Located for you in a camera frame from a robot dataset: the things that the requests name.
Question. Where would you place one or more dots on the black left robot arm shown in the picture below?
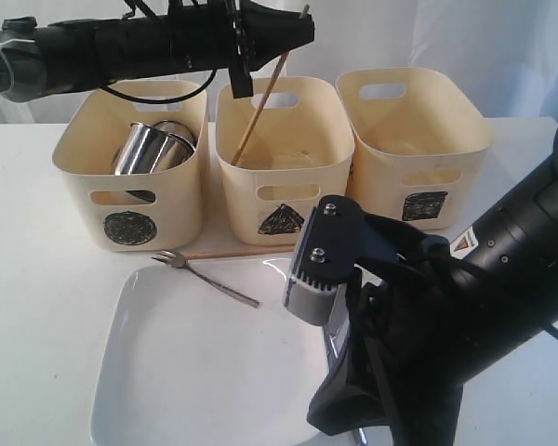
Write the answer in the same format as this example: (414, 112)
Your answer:
(75, 56)

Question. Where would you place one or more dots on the cream bin with square mark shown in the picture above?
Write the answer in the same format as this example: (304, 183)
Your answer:
(420, 144)

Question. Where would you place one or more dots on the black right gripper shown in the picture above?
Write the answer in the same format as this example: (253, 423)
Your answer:
(400, 300)

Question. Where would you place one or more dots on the cream bin with triangle mark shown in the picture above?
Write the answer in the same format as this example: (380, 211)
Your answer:
(294, 156)

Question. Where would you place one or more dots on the wooden chopstick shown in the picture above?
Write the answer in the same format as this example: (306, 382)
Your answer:
(247, 250)
(260, 107)

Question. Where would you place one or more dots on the white square plate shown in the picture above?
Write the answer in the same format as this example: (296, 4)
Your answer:
(186, 364)

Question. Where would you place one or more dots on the steel table knife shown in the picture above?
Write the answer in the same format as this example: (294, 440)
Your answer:
(335, 332)

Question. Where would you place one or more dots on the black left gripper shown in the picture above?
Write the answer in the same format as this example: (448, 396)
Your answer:
(216, 35)

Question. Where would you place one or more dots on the small steel fork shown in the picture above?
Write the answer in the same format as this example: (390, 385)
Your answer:
(177, 260)

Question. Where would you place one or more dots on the steel mug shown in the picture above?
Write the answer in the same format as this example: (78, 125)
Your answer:
(179, 129)

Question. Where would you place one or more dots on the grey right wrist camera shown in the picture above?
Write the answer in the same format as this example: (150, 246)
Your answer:
(328, 247)

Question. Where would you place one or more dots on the steel mug sideways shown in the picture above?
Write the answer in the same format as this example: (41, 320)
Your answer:
(148, 150)

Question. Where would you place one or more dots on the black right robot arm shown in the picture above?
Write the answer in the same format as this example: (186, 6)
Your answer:
(508, 282)

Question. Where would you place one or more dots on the cream bin with circle mark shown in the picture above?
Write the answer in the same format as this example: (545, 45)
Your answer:
(115, 220)

